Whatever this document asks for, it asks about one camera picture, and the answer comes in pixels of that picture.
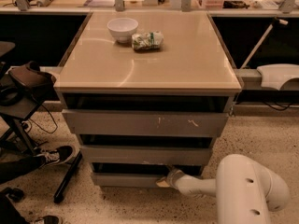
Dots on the grey drawer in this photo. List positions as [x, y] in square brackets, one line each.
[144, 123]
[127, 180]
[146, 155]

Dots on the grey middle drawer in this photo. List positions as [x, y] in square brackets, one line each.
[146, 155]

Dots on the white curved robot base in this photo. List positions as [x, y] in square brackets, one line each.
[275, 76]

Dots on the black trouser leg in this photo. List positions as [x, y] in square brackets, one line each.
[13, 169]

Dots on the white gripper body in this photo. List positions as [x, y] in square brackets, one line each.
[175, 177]

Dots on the green white snack bag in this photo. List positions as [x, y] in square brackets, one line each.
[147, 41]

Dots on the white stick with black tip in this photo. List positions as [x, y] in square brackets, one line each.
[274, 22]

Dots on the grey top drawer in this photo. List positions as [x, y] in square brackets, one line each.
[144, 123]

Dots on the white bowl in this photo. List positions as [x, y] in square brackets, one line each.
[122, 29]

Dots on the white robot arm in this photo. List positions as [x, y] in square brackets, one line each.
[246, 192]

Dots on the grey bottom drawer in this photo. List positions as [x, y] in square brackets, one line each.
[127, 180]

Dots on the black white sneaker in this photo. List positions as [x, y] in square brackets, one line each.
[56, 156]

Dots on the grey drawer cabinet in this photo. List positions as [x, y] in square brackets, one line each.
[189, 73]

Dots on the brown VR headset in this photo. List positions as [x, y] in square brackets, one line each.
[32, 81]

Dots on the black headphones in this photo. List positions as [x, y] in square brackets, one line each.
[9, 96]

